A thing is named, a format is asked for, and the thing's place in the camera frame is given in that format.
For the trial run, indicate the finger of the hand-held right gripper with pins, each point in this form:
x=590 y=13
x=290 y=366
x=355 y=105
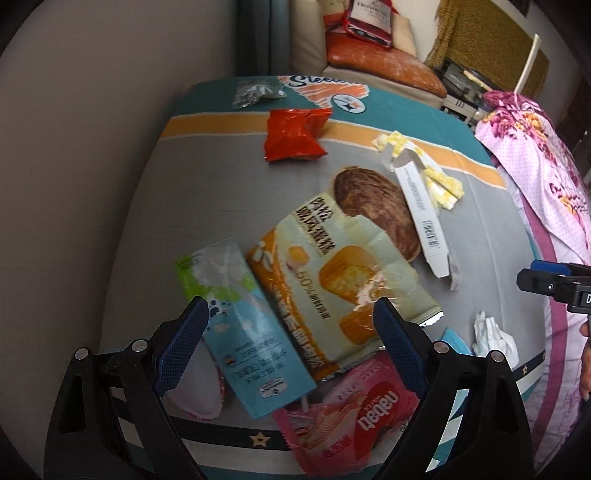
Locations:
x=540 y=284
x=542 y=265

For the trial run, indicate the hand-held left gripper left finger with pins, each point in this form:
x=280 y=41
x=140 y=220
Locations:
x=182 y=341

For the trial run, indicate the cream printed throw pillow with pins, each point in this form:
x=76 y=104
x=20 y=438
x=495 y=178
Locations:
x=401 y=32

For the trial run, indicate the red snack packet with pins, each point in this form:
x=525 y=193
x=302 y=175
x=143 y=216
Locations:
x=291 y=136

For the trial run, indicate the clear plastic bag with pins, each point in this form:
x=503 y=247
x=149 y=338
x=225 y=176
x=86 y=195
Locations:
x=256 y=93

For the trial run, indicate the person's right hand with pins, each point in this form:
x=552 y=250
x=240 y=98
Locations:
x=586 y=364

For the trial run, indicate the light blue snack wrapper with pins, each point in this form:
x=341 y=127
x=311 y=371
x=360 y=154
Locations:
x=455 y=341

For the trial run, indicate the yellow brown patterned cloth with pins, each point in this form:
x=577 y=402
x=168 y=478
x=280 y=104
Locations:
x=485 y=41

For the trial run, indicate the brown round bread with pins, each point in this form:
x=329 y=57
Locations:
x=369 y=201

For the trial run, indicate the blue green milk pouch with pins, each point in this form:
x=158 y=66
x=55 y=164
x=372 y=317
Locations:
x=249 y=332

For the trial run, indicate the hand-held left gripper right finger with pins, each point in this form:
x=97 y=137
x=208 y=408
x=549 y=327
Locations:
x=399 y=341

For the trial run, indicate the long white carton box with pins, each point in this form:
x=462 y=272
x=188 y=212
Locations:
x=422 y=207

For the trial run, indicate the large cake packaging bag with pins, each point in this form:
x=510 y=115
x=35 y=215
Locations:
x=323 y=267

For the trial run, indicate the yellow white napkin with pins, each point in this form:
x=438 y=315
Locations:
x=445 y=187

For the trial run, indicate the white side table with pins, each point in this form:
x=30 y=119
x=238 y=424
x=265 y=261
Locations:
x=457 y=107

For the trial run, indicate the orange sofa seat cushion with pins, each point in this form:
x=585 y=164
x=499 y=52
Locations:
x=383 y=64

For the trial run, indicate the white chair frame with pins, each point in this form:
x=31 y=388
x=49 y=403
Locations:
x=528 y=60

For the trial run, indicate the teal grey printed tablecloth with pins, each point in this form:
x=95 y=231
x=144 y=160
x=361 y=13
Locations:
x=217 y=184

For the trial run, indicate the white tissue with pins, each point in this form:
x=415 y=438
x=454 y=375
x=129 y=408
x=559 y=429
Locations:
x=494 y=339

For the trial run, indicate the red bottle-shaped pillow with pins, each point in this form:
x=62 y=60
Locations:
x=369 y=23

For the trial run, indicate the cream leather sofa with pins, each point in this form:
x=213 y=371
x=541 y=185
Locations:
x=307 y=41

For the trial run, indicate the black electronic device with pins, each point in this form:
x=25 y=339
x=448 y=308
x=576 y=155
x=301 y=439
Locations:
x=459 y=74

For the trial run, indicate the pink round wrapper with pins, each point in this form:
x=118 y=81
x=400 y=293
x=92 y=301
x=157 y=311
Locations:
x=198 y=392

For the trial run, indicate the pink floral bedsheet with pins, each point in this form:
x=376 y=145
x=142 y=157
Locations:
x=531 y=152

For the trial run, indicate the pink wafer packet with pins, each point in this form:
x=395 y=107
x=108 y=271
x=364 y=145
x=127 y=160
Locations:
x=351 y=429

